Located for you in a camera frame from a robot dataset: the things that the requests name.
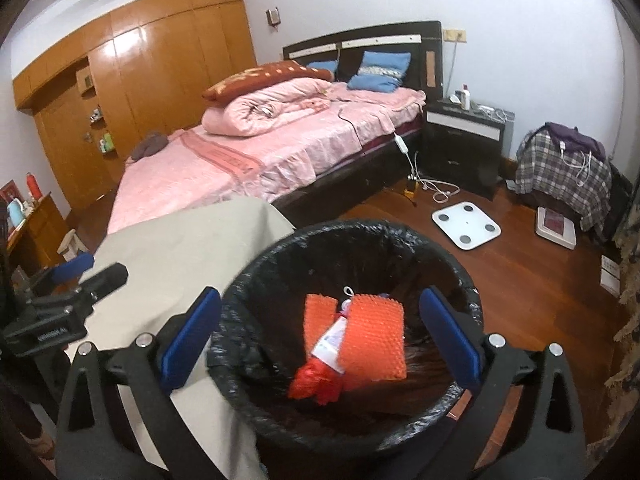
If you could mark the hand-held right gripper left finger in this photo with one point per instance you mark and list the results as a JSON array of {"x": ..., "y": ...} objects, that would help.
[{"x": 190, "y": 340}]

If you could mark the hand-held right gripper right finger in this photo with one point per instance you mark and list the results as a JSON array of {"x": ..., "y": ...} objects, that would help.
[{"x": 450, "y": 340}]

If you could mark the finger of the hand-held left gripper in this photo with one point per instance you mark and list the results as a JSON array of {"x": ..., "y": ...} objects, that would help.
[
  {"x": 107, "y": 280},
  {"x": 75, "y": 266}
]

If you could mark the orange bubble wrap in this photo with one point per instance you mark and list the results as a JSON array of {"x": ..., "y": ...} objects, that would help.
[{"x": 375, "y": 332}]

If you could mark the black bag lined trash bin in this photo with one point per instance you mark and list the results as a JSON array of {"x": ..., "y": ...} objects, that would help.
[{"x": 260, "y": 310}]

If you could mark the white red tube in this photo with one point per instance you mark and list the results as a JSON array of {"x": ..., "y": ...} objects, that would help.
[{"x": 332, "y": 340}]

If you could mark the small wooden stool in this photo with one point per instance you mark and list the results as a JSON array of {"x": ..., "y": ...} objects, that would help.
[{"x": 69, "y": 242}]

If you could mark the wooden sideboard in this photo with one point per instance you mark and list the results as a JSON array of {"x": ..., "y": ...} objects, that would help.
[{"x": 42, "y": 230}]

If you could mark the light blue kettle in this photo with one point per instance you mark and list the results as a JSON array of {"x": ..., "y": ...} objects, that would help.
[{"x": 16, "y": 212}]

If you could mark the red thermos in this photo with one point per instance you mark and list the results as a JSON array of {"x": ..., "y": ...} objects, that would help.
[{"x": 33, "y": 187}]

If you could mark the beige covered table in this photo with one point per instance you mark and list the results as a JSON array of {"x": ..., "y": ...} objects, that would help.
[{"x": 200, "y": 245}]

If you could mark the white bathroom scale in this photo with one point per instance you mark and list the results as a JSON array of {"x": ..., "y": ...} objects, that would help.
[{"x": 466, "y": 225}]

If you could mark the green bottle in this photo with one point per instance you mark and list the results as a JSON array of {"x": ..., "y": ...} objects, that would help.
[{"x": 107, "y": 143}]

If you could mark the white scale with red panel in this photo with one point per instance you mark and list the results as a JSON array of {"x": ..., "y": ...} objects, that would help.
[{"x": 555, "y": 225}]

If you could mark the yellow power strip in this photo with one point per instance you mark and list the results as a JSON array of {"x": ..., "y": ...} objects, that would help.
[{"x": 412, "y": 187}]

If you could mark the white paper box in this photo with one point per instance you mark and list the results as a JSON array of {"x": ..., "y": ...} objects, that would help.
[{"x": 611, "y": 275}]

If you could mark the patterned curtain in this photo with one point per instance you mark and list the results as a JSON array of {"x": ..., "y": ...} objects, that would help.
[{"x": 627, "y": 360}]

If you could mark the dark nightstand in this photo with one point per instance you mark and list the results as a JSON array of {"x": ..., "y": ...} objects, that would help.
[{"x": 460, "y": 160}]

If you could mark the pink bed sheet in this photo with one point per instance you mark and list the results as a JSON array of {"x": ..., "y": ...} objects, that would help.
[{"x": 250, "y": 160}]

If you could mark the white blanket controller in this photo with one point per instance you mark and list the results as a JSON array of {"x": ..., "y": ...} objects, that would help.
[{"x": 401, "y": 143}]

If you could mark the grey flat panel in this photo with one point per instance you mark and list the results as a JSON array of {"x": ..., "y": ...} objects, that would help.
[{"x": 508, "y": 135}]

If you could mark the wooden wardrobe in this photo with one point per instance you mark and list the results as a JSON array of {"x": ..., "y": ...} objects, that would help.
[{"x": 160, "y": 70}]

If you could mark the folded pink quilt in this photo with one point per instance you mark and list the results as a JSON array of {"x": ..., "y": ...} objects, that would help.
[{"x": 260, "y": 112}]

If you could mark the white power strip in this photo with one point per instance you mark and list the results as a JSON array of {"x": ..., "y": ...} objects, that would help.
[{"x": 490, "y": 111}]

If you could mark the purple garment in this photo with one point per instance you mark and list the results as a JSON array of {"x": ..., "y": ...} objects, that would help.
[{"x": 575, "y": 137}]

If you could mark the white bottle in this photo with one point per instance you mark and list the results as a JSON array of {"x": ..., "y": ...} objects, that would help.
[{"x": 466, "y": 99}]

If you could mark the red patterned pillow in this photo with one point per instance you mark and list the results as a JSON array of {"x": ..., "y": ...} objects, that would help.
[{"x": 260, "y": 77}]

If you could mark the blue pillow with patterned band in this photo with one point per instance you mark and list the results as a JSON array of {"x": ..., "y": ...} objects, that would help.
[{"x": 380, "y": 72}]

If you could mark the plain blue pillow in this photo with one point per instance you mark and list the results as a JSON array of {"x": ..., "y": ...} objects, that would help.
[{"x": 322, "y": 67}]

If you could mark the red photo frame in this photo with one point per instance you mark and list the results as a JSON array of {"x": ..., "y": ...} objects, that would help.
[{"x": 9, "y": 192}]

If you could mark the wall socket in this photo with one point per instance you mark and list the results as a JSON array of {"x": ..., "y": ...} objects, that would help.
[{"x": 455, "y": 35}]

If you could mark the small wall lamp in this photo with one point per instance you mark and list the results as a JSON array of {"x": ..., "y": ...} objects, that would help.
[{"x": 273, "y": 16}]

